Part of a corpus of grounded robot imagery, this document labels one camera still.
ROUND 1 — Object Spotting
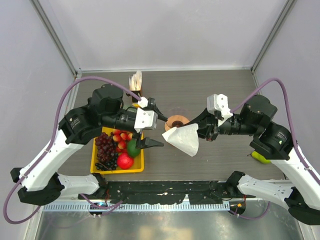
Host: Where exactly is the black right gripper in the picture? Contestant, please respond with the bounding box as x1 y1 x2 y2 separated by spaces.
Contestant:
179 106 260 141

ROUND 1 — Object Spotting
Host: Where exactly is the round wooden dripper stand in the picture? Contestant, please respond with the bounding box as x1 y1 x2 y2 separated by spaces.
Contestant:
164 115 189 131

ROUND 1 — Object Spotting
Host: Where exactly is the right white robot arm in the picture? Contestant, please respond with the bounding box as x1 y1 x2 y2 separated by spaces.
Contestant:
190 95 320 226

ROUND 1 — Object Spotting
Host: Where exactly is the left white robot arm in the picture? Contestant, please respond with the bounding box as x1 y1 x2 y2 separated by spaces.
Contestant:
10 84 168 206

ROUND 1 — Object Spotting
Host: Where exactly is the green lime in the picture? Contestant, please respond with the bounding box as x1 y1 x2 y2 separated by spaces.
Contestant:
126 139 141 158

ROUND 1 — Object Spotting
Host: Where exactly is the yellow plastic fruit tray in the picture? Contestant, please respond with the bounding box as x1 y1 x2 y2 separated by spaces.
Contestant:
90 127 145 175

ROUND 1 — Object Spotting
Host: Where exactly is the red apple front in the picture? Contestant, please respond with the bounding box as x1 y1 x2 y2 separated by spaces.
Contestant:
117 153 134 170

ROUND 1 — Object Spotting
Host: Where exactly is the dark purple grape bunch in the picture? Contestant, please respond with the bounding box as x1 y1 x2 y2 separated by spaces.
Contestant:
94 132 119 171

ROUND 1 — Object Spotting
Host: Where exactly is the green pear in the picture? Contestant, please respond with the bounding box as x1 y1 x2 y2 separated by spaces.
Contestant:
248 151 271 165

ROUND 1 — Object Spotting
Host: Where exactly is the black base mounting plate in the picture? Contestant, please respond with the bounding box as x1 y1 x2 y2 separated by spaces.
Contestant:
84 180 244 205

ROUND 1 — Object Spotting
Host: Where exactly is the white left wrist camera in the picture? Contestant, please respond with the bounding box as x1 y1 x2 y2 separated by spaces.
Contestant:
134 97 158 133

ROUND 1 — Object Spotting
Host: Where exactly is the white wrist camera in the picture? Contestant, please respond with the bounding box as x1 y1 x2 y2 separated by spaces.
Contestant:
134 97 158 133
206 94 233 127

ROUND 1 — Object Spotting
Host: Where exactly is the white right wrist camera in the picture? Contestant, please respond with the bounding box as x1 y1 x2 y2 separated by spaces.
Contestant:
206 94 233 127

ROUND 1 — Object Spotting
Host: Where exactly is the white perforated cable rail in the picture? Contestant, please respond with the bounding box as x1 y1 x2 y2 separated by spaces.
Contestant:
43 201 230 213

